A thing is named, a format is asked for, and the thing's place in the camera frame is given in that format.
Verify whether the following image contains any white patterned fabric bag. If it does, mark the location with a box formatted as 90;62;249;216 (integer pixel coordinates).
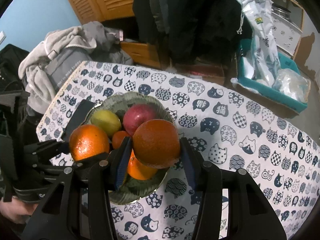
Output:
236;0;280;87

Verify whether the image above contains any small orange mandarin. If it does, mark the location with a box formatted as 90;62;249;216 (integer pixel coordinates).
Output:
127;151;158;180
112;131;130;150

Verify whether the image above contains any cat pattern tablecloth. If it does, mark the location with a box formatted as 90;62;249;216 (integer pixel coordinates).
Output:
36;61;319;239

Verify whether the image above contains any red apple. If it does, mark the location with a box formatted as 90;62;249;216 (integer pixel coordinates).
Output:
123;104;157;136

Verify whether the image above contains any metal steel pot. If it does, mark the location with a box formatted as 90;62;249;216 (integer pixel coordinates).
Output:
272;3;291;21

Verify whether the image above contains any teal plastic bin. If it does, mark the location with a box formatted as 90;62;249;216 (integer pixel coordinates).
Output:
236;39;308;113

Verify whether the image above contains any large orange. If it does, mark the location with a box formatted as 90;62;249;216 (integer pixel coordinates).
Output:
68;124;110;161
133;119;181;169

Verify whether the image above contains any white patterned storage box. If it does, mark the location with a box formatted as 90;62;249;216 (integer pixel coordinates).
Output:
272;12;302;56

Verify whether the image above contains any red flat cardboard box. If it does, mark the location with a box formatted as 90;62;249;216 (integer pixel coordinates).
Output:
172;63;225;85

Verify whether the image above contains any wooden shelf rack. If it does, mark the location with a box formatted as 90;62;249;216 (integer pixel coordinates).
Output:
272;0;304;60

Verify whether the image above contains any person's left hand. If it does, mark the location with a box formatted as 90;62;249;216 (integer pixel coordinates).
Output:
1;197;38;224

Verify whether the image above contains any black hanging coat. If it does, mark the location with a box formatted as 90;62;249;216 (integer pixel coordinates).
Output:
133;0;240;62

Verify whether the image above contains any yellow pear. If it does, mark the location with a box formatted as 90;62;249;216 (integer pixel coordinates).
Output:
90;109;121;137

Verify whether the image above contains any green patterned glass bowl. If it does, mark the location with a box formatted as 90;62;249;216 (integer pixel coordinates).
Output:
82;92;174;205

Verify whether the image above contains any clear plastic bag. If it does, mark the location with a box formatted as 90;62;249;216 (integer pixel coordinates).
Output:
272;68;311;103

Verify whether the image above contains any pile of grey clothes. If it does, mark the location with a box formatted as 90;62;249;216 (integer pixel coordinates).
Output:
18;21;133;114

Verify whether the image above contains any small wooden drawer box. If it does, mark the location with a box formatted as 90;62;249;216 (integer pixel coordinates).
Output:
120;41;161;69

